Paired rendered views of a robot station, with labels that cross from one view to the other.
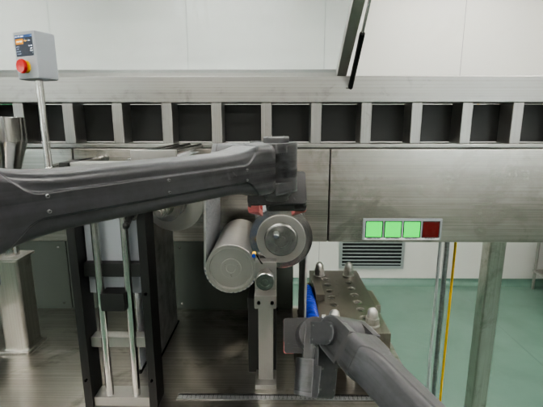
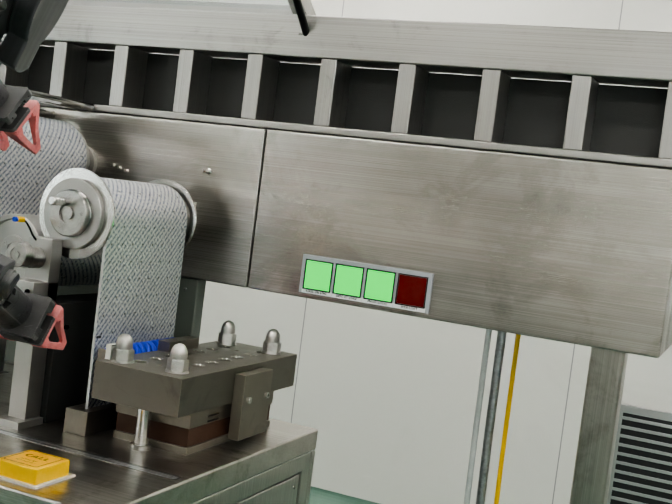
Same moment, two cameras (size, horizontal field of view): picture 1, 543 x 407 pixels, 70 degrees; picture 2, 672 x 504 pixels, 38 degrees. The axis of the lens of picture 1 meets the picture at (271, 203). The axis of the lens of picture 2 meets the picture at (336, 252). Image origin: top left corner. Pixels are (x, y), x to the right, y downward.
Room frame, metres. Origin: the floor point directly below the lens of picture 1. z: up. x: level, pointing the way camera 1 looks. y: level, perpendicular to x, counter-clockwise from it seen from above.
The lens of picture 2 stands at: (-0.45, -1.03, 1.33)
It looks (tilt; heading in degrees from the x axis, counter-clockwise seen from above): 3 degrees down; 22
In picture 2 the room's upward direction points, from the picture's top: 7 degrees clockwise
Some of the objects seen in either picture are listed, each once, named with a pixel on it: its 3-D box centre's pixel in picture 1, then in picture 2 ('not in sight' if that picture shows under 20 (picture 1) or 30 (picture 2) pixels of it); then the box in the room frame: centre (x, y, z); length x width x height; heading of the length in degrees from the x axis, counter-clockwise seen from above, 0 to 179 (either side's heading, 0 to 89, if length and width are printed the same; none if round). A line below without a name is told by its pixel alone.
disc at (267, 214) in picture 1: (280, 237); (76, 213); (0.87, -0.02, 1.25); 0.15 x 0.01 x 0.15; 89
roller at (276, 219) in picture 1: (280, 224); (119, 216); (0.99, -0.02, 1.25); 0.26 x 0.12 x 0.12; 179
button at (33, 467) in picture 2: not in sight; (32, 467); (0.64, -0.18, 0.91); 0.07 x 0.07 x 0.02; 89
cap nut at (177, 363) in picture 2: (372, 316); (178, 357); (0.87, -0.25, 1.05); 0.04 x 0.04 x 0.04
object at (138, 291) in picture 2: (302, 273); (140, 298); (0.99, -0.08, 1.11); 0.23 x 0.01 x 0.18; 179
